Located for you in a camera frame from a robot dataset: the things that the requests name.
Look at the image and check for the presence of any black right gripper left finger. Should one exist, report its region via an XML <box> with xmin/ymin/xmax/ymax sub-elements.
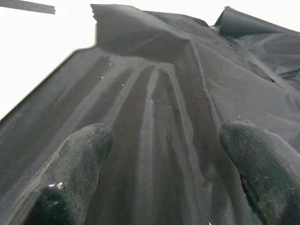
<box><xmin>9</xmin><ymin>123</ymin><xmax>114</xmax><ymax>225</ymax></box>

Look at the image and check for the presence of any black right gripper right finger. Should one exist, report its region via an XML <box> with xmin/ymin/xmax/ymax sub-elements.
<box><xmin>219</xmin><ymin>120</ymin><xmax>300</xmax><ymax>225</ymax></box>

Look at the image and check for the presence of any black cloth cover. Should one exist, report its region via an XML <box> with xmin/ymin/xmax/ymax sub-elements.
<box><xmin>0</xmin><ymin>3</ymin><xmax>300</xmax><ymax>225</ymax></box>

